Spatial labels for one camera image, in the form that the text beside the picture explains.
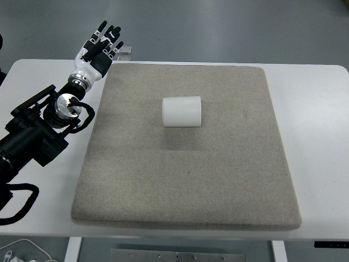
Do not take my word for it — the white table leg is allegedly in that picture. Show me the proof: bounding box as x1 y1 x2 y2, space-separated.
64 236 82 262
272 240 287 262

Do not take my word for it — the white cable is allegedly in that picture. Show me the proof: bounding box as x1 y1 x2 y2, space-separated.
0 239 54 262

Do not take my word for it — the white cup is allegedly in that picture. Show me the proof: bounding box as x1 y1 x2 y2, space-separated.
161 95 203 128

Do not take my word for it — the beige fabric mat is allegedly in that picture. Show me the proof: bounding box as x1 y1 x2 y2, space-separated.
70 63 303 232

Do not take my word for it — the black table control panel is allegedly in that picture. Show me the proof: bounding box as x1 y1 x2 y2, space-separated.
314 241 349 249

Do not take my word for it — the white and black hand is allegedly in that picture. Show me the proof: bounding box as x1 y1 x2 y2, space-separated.
69 20 125 83

